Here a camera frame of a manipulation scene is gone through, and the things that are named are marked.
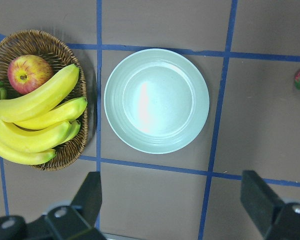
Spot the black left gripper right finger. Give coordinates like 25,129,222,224
240,170,285,237

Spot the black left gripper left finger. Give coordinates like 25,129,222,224
70,171,102,227

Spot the light green plate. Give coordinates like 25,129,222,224
103,48,210,154

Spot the yellow banana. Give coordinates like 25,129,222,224
0,141,56,165
0,64,80,123
0,119,81,153
14,96,88,130

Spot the bottom yellow banana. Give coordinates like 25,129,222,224
0,141,56,165

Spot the top yellow banana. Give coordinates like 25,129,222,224
0,64,80,123

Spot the red yellow apple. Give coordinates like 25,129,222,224
7,54,54,95

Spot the brown wicker basket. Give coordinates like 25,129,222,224
0,29,89,171

